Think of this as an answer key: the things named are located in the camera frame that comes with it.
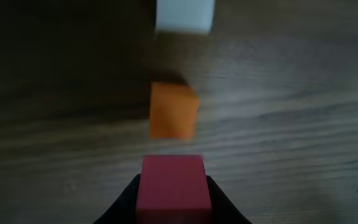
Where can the orange cube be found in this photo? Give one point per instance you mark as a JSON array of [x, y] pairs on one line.
[[172, 112]]

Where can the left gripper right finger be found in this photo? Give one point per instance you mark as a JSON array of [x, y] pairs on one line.
[[224, 210]]

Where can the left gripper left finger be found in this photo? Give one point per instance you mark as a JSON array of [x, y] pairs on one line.
[[124, 208]]

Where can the white cube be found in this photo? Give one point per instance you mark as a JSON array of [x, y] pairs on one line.
[[183, 15]]

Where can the red cube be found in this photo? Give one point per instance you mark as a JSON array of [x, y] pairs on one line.
[[173, 189]]

